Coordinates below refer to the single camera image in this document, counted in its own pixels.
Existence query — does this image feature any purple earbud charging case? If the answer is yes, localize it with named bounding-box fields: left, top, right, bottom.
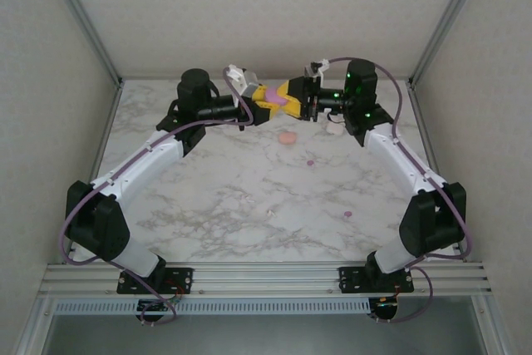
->
left=265, top=86, right=288, bottom=107

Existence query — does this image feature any black controller board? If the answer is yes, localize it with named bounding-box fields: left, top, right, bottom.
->
left=136, top=295, right=179, bottom=327
left=367, top=296, right=401, bottom=323

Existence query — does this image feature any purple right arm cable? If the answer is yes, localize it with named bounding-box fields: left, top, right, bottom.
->
left=326, top=55, right=473, bottom=325

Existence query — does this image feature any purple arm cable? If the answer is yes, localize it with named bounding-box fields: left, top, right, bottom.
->
left=326, top=55, right=473, bottom=325
left=60, top=67, right=255, bottom=327

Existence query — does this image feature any aluminium frame post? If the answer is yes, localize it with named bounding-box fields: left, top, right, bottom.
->
left=406, top=0, right=491, bottom=90
left=43, top=0, right=126, bottom=90

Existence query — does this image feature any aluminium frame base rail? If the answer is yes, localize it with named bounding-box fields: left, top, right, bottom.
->
left=39, top=261, right=494, bottom=300

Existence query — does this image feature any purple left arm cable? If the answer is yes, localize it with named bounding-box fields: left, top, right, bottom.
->
left=60, top=67, right=255, bottom=327

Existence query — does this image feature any white slotted cable duct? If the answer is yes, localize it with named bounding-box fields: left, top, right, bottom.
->
left=55, top=298, right=372, bottom=315

